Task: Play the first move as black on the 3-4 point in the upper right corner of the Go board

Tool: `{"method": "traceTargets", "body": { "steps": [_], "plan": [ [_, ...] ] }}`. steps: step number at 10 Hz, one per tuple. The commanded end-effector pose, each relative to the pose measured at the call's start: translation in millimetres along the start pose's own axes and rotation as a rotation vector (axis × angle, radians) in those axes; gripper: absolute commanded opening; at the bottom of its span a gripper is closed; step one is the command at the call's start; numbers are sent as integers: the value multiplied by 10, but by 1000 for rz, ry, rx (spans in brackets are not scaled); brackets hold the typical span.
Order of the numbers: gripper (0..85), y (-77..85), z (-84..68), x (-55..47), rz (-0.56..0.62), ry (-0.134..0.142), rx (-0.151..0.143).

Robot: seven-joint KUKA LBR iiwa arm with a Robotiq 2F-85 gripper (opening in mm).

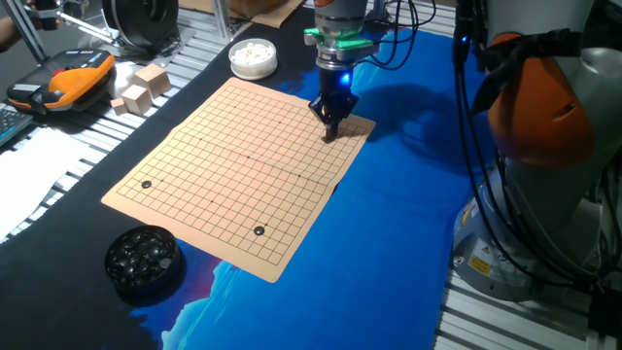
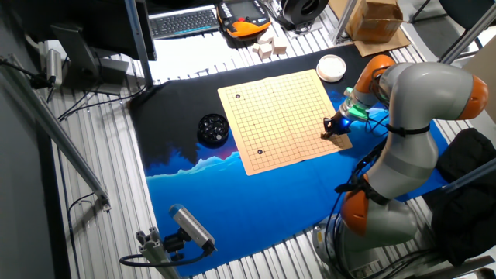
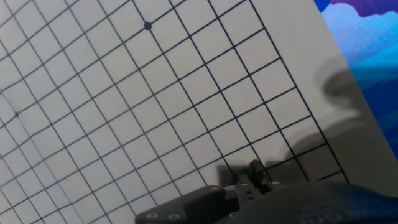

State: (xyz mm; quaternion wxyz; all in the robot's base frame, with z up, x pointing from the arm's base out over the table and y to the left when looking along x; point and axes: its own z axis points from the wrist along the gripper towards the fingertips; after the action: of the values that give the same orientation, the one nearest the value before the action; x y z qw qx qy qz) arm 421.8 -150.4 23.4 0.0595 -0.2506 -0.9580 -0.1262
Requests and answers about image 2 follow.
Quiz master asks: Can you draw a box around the green wrist mounting plate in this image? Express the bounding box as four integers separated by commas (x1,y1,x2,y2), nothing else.
343,87,370,122

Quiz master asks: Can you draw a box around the white round stone bowl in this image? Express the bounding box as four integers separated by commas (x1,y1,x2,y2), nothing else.
315,53,348,83

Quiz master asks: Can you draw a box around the aluminium frame post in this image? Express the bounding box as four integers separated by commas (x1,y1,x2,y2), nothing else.
331,0,360,44
123,0,156,89
439,2,496,65

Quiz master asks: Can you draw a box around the short aluminium profile mount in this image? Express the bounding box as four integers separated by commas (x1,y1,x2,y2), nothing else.
134,226,182,279

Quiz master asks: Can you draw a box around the tan go board with grid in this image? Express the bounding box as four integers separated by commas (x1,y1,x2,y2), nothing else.
217,68,353,177

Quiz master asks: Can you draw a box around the silver depth camera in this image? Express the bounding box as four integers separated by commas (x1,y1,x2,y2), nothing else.
168,203,218,253

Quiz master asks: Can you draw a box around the long aluminium frame beam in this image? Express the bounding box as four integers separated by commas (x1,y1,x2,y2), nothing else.
0,53,112,212

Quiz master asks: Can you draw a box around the grey monitor stand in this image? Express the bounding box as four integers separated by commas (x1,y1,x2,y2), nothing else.
50,22,131,97

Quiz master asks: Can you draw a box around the black round spool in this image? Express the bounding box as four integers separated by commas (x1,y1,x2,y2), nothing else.
279,0,330,27

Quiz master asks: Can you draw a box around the white paper sheet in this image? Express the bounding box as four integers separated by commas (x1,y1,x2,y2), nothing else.
149,33,249,84

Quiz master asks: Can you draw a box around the black device cable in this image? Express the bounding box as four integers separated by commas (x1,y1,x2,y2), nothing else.
0,57,53,91

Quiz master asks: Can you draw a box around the black computer monitor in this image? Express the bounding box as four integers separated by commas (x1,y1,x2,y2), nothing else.
9,0,158,62

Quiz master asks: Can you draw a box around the orange and black teach pendant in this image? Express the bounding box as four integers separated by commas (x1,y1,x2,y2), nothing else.
215,0,272,40

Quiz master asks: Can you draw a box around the black camera cable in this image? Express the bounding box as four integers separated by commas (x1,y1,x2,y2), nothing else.
119,247,212,269

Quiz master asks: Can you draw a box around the silver cylindrical device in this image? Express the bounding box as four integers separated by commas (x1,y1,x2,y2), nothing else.
45,48,64,88

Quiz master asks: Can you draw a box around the dark office chair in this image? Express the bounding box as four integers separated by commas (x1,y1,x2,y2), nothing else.
408,0,496,51

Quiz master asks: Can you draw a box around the large wooden block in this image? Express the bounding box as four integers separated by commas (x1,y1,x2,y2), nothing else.
270,36,288,55

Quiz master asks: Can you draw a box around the blue and black landscape mat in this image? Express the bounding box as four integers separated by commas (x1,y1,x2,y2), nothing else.
129,43,450,278

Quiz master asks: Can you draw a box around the black computer keyboard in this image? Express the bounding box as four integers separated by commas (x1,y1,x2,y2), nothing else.
148,5,221,40

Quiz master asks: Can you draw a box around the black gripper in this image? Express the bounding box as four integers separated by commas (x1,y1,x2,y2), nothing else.
320,112,353,140

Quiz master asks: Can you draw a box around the black round stone bowl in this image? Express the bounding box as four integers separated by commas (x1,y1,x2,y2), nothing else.
196,112,230,150

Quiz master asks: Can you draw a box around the black camera ball mount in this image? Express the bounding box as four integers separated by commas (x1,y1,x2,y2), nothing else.
162,228,191,263

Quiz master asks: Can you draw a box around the upright cardboard panel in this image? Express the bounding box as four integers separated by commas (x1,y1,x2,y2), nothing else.
463,45,496,125

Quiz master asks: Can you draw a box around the brown cardboard box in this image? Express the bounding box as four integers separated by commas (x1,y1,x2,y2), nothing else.
344,0,405,43

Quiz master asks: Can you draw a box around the medium wooden block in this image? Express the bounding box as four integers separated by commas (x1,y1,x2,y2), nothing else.
258,42,274,60

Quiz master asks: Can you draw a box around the black cloth bundle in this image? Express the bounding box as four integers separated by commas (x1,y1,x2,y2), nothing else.
422,127,496,267

